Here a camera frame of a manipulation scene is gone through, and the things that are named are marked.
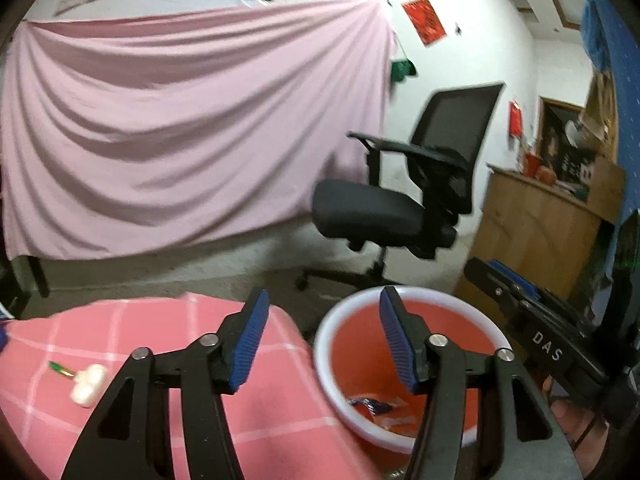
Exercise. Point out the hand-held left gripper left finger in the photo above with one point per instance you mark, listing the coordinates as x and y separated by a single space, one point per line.
247 340

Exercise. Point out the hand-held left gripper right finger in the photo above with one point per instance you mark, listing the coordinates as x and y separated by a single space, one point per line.
397 340

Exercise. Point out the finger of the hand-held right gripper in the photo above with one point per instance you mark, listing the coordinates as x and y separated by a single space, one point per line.
517 282
482 275

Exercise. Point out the red bucket with white rim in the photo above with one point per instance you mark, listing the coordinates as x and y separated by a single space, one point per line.
360 355

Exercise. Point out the blue and white sachet wrapper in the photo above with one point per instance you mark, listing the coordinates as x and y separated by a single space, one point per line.
367 405

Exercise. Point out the person's right hand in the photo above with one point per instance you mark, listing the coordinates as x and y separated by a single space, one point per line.
570 417

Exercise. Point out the wooden cabinet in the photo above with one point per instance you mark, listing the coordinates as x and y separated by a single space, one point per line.
540 230

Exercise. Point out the pink checked tablecloth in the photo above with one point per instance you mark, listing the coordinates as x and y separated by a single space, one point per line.
150 320

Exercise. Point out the orange round object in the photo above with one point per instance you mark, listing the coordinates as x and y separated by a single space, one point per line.
546 175

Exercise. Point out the red cup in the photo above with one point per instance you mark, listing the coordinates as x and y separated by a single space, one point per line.
532 164

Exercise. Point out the brown cardboard piece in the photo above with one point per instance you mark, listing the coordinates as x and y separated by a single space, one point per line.
606 190

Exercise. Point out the black office chair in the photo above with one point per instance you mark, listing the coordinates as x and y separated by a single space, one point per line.
365 207

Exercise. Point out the dark framed picture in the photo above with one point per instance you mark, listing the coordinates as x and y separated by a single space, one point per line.
562 145

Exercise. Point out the small red hanging ornament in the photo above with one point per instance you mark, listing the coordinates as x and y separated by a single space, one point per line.
515 117

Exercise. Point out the white lumpy object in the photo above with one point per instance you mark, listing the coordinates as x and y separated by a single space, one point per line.
87 385

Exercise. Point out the pink hanging sheet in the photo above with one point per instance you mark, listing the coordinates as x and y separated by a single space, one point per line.
175 135

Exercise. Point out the blue hanging cloth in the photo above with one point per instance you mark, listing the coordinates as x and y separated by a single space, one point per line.
625 85

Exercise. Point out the dark metal stand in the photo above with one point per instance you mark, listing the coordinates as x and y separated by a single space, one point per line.
30 280

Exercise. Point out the green hanging wall item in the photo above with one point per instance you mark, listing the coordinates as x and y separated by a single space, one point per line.
402 70

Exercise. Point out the red paper wall decoration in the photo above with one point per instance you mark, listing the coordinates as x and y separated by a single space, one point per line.
424 20

